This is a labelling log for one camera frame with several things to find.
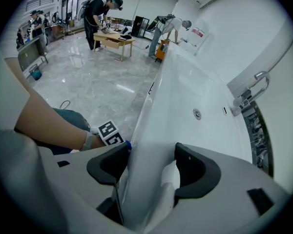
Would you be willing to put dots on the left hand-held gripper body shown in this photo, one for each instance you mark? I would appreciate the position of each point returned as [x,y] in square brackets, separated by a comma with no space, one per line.
[111,134]

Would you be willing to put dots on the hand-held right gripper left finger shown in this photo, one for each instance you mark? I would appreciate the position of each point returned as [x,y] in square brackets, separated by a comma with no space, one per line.
[105,167]

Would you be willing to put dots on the orange box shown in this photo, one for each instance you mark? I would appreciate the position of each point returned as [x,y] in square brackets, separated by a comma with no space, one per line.
[161,50]

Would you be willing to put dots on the person's grey shirt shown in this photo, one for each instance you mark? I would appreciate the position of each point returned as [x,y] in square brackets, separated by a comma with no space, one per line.
[12,174]

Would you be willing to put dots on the chrome sink drain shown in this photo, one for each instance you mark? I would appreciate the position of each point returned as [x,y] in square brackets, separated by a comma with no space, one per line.
[197,113]

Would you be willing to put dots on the grey table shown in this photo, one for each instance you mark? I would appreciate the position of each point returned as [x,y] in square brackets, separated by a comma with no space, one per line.
[30,53]

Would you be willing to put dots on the person's left forearm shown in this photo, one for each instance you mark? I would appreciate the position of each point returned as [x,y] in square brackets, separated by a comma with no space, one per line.
[53,128]

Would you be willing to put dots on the mesh bin with teal liner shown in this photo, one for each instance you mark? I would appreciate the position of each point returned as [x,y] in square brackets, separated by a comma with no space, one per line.
[35,73]

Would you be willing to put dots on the black glass-door cabinet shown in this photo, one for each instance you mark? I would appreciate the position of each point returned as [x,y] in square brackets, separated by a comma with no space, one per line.
[140,27]

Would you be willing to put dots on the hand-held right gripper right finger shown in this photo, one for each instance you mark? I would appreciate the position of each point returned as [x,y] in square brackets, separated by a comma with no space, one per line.
[200,172]

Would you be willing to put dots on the chrome faucet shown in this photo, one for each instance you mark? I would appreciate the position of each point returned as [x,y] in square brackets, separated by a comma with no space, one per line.
[256,89]

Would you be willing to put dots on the person's blue jeans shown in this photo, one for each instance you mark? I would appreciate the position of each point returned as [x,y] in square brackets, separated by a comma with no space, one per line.
[73,119]

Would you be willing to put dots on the light wooden desk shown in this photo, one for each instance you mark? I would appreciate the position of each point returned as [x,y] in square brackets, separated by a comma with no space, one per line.
[112,39]

